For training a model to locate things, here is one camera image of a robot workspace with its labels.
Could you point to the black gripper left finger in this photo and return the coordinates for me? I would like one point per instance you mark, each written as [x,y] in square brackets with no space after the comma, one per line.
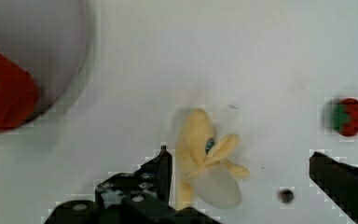
[140,197]

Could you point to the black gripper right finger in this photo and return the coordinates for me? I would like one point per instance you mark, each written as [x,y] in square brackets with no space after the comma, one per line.
[338,180]

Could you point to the yellow plush banana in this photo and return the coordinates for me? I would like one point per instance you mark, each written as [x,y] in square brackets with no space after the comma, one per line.
[203,165]

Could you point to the red plush strawberry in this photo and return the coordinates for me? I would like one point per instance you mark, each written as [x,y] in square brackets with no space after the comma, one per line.
[341,116]

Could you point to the red ketchup bottle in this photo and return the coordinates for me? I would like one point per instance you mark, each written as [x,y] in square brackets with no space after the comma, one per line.
[18,95]

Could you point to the grey round plate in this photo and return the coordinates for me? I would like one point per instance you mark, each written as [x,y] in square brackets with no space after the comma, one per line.
[47,39]

